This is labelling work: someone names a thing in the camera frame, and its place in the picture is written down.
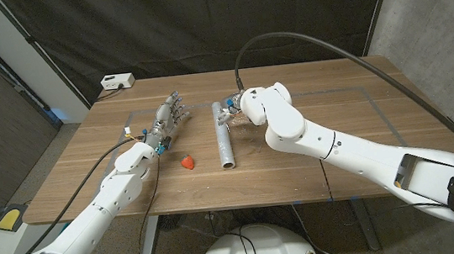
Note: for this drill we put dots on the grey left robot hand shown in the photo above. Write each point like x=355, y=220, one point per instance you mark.
x=165, y=121

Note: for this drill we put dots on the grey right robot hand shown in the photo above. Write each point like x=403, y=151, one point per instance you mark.
x=233, y=101

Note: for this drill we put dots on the plastic wrap roll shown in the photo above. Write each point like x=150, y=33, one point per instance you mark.
x=224, y=144

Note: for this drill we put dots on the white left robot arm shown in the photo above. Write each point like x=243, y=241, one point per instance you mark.
x=93, y=217

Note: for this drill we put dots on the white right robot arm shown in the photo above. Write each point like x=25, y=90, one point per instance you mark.
x=361, y=155

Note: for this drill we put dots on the red toy strawberry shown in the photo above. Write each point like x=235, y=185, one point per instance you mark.
x=187, y=162

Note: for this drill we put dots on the white power outlet box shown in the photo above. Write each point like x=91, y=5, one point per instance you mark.
x=117, y=81

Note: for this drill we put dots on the black backdrop curtain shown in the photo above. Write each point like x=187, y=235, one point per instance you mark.
x=136, y=26

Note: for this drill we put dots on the black round fan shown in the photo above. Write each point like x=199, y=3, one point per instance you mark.
x=171, y=222

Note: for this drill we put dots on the white table leg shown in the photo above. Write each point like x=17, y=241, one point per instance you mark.
x=150, y=241

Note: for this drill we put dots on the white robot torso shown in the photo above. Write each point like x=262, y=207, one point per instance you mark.
x=273, y=244

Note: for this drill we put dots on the grey table leg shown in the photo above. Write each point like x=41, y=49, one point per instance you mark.
x=364, y=222

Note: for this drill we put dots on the yellow foot pedal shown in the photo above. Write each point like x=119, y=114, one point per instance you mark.
x=9, y=218

